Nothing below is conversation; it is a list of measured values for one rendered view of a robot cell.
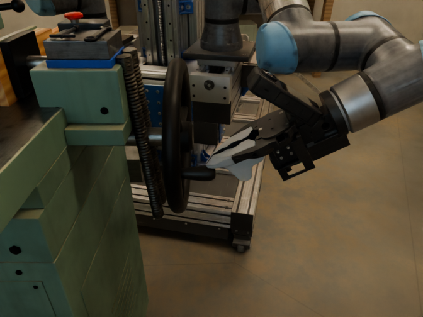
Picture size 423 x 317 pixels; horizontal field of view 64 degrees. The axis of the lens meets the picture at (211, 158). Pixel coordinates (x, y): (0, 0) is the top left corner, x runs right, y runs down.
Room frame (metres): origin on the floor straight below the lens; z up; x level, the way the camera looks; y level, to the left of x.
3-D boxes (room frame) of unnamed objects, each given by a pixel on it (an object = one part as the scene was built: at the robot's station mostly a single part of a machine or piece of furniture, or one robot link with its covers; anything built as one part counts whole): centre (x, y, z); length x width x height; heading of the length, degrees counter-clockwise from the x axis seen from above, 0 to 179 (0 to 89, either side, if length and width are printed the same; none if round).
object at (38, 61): (0.57, 0.29, 0.95); 0.09 x 0.07 x 0.09; 179
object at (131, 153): (0.83, 0.26, 0.58); 0.12 x 0.08 x 0.08; 89
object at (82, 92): (0.57, 0.21, 0.91); 0.15 x 0.14 x 0.09; 179
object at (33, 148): (0.57, 0.29, 0.87); 0.61 x 0.30 x 0.06; 179
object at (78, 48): (0.57, 0.21, 0.99); 0.13 x 0.11 x 0.06; 179
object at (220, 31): (1.23, -0.04, 0.87); 0.15 x 0.15 x 0.10
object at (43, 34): (0.61, 0.33, 0.94); 0.21 x 0.01 x 0.08; 179
